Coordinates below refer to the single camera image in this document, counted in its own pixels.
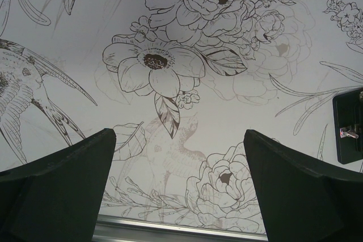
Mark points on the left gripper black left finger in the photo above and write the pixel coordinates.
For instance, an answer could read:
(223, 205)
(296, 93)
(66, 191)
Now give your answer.
(57, 197)

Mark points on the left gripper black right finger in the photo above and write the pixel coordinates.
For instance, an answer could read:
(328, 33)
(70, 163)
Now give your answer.
(302, 198)

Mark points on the black fuse box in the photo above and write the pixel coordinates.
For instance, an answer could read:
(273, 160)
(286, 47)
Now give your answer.
(347, 109)

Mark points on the floral patterned mat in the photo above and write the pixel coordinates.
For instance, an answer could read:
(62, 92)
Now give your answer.
(179, 81)

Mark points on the aluminium rail base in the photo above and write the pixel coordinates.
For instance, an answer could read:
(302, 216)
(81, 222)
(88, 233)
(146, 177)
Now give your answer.
(113, 228)

